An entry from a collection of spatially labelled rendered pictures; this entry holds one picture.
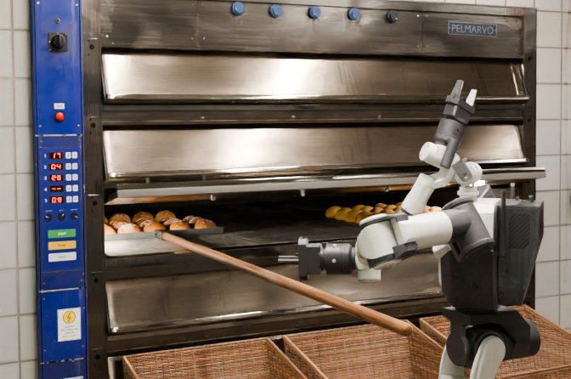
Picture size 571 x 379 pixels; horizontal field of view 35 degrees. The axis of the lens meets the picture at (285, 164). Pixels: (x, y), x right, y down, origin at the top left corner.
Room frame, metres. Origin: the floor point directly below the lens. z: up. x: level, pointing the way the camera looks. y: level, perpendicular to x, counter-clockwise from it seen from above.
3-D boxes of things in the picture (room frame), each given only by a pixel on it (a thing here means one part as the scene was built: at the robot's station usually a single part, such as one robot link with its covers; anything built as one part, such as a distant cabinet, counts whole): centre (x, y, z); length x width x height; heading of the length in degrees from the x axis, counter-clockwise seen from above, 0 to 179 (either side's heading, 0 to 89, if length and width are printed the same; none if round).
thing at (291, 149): (3.47, -0.19, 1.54); 1.79 x 0.11 x 0.19; 116
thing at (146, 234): (3.76, 0.58, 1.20); 0.55 x 0.36 x 0.03; 115
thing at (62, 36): (2.95, 0.72, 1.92); 0.06 x 0.04 x 0.11; 116
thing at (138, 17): (3.49, -0.18, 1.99); 1.80 x 0.08 x 0.21; 116
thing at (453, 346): (2.71, -0.62, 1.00); 0.28 x 0.13 x 0.18; 117
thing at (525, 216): (2.67, -0.60, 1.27); 0.34 x 0.30 x 0.36; 161
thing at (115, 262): (3.49, -0.18, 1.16); 1.80 x 0.06 x 0.04; 116
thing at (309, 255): (2.61, -0.10, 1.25); 0.12 x 0.10 x 0.13; 82
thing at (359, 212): (4.12, -0.52, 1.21); 0.61 x 0.48 x 0.06; 26
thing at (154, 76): (3.47, -0.19, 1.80); 1.79 x 0.11 x 0.19; 116
